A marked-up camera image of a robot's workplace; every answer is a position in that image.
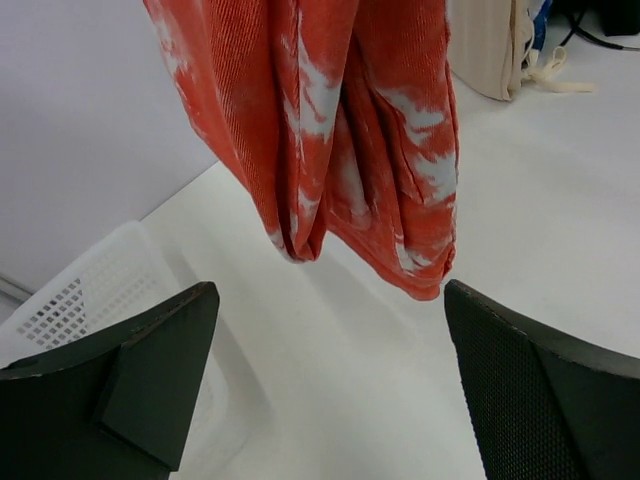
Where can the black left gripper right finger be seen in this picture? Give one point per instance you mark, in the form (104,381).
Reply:
(543,404)

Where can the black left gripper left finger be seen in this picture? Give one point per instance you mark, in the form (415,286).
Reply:
(116,404)

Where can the orange white patterned trousers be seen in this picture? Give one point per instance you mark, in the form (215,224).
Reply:
(337,117)

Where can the blue patterned trousers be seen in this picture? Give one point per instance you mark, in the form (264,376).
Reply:
(539,12)

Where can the white plastic basket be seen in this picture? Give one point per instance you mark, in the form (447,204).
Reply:
(123,275)

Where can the beige drawstring trousers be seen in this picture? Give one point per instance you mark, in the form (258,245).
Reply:
(491,50)

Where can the black drawstring trousers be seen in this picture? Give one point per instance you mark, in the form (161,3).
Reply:
(600,22)

